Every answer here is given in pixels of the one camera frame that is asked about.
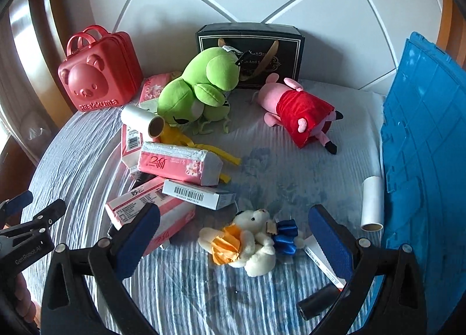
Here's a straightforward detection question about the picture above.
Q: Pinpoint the pink pig plush red dress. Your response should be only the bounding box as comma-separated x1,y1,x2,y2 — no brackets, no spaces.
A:
257,73,344,155

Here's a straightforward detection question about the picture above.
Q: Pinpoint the pink tissue pack back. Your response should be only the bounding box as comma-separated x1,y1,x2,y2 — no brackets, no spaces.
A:
139,71,182,103

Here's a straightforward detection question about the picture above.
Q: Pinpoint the yellow plastic clip toy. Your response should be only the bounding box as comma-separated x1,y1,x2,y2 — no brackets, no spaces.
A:
159,124,241,166

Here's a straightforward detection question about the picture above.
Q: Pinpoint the white barcode medicine box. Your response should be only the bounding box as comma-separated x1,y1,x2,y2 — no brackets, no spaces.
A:
162,179,235,210

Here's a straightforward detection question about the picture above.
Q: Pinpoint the blue striped bed cover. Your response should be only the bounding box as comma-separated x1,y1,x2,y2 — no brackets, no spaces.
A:
21,81,385,334

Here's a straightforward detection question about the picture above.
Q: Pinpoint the black gift box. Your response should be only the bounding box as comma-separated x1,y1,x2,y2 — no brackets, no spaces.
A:
197,22,305,90

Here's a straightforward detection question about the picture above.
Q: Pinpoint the white red medicine box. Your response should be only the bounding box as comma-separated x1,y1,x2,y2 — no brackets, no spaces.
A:
303,235,346,291

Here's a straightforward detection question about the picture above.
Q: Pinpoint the green frog plush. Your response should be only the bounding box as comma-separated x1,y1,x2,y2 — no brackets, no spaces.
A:
157,47,240,126

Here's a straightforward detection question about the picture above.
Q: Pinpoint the blue plastic crate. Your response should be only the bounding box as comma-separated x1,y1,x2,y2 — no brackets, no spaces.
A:
381,32,465,334

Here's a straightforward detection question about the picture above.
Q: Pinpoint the person left hand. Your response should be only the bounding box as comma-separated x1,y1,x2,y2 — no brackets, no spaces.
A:
14,274,37,323

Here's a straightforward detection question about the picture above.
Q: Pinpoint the pink tissue pack top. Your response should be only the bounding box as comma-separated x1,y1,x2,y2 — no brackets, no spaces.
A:
137,142,223,187

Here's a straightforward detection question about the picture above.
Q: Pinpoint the white lint roll right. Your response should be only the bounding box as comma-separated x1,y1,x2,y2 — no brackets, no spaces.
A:
360,177,385,232

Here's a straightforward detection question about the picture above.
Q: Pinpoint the white bear orange dress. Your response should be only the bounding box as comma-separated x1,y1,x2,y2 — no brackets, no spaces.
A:
197,209,276,277

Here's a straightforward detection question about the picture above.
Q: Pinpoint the white lint roll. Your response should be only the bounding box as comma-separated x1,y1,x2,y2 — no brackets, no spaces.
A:
120,105,165,139
360,177,385,232

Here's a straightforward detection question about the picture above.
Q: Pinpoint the white lint roll left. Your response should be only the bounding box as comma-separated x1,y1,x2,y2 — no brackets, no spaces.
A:
120,105,165,139

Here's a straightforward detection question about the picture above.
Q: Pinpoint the wooden door frame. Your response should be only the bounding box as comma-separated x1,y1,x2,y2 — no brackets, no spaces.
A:
6,0,76,128

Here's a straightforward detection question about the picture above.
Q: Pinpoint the red bear suitcase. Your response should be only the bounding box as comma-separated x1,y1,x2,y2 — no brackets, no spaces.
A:
58,25,143,112

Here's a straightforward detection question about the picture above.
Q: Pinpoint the black cylinder right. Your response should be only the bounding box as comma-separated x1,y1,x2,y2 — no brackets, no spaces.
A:
297,283,341,321

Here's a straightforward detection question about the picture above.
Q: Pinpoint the red white carton box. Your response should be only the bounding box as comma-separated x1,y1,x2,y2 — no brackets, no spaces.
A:
120,124,143,180

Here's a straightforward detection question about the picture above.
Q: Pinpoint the white bear blue dress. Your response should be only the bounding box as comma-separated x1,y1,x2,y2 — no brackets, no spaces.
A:
267,219,304,256

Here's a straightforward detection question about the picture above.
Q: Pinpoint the pink tissue pack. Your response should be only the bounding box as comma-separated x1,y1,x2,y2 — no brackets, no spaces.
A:
137,142,223,187
139,71,182,103
104,177,196,256

